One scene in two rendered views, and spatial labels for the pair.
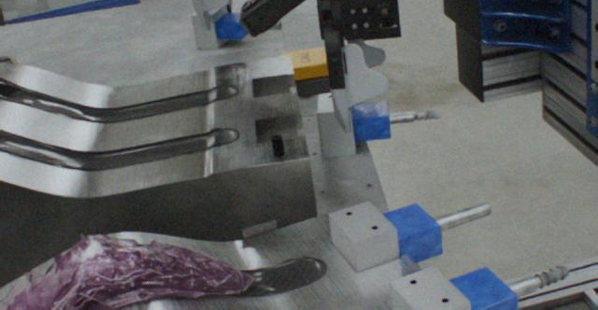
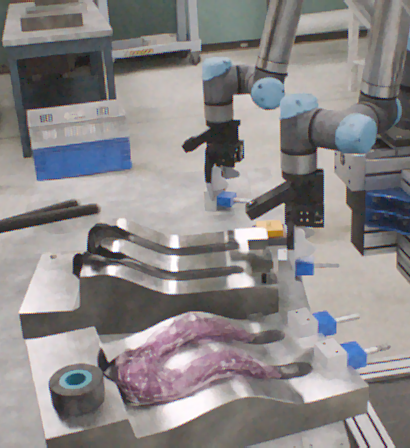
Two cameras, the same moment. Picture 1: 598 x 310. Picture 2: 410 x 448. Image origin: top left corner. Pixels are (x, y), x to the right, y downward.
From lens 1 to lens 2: 0.63 m
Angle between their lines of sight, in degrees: 2
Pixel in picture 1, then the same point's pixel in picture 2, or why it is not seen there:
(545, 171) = (404, 292)
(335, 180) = (285, 294)
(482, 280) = (353, 345)
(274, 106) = (259, 256)
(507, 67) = (378, 238)
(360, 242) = (301, 325)
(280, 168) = (264, 288)
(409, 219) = (323, 317)
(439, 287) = (334, 346)
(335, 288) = (289, 343)
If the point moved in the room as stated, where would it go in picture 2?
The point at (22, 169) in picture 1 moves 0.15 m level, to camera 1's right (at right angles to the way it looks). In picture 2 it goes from (142, 277) to (220, 273)
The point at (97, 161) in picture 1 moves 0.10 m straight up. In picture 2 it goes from (173, 275) to (170, 230)
